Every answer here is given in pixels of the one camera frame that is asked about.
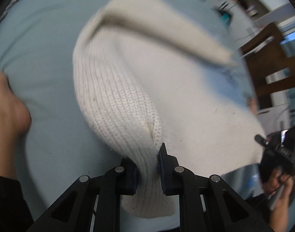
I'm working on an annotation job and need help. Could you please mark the person's left bare foot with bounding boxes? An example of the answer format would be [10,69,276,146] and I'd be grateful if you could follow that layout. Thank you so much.
[0,72,31,180]

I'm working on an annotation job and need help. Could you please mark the white cabinet with shelf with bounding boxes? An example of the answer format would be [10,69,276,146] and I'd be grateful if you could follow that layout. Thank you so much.
[205,0,295,48]

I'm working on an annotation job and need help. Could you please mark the person's right hand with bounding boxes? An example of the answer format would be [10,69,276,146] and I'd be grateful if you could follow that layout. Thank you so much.
[262,166,294,211]

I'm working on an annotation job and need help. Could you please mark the white knit sweater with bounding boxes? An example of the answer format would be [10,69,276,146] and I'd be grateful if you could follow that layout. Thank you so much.
[72,0,263,219]

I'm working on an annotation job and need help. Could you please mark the black teal bag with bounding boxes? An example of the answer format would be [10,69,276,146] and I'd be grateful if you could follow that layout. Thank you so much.
[214,5,234,27]

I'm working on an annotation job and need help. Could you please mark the brown wooden chair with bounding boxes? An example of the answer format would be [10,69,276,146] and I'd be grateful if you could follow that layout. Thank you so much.
[240,23,295,97]

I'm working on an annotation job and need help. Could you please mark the light blue bed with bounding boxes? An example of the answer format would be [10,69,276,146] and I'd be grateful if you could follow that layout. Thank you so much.
[0,0,252,217]

